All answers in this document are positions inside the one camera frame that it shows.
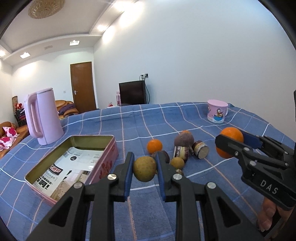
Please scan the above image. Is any large orange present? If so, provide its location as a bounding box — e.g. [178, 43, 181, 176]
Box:
[215, 126, 244, 159]

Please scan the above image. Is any pink electric kettle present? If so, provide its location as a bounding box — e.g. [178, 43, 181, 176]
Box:
[24, 88, 64, 146]

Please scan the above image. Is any printed paper leaflet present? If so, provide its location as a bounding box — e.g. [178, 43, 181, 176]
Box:
[33, 147, 103, 201]

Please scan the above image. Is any pink cartoon mug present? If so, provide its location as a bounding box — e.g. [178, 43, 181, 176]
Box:
[207, 99, 228, 123]

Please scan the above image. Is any brown wooden door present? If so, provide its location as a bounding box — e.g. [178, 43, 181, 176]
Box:
[70, 62, 96, 113]

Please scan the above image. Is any person's right hand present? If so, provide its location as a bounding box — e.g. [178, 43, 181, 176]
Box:
[257, 197, 276, 232]

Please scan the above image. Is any blue checked tablecloth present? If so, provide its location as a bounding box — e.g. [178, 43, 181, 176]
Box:
[1, 102, 295, 240]

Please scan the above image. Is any yellow-green kiwi fruit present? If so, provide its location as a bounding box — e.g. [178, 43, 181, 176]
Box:
[133, 156, 157, 182]

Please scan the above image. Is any pink rectangular tin box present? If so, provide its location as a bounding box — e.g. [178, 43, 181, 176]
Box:
[25, 135, 118, 206]

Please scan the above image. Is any round purple passion fruit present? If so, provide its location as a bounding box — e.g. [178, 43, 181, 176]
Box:
[174, 133, 195, 148]

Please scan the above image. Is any wall power socket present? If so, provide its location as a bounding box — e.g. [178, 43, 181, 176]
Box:
[139, 73, 149, 81]

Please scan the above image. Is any round ceiling lamp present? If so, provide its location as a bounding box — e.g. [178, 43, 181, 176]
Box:
[28, 0, 65, 19]

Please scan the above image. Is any black television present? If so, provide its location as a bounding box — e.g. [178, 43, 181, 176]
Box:
[119, 80, 147, 105]

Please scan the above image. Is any orange leather sofa left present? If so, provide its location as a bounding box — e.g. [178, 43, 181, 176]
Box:
[0, 121, 29, 158]

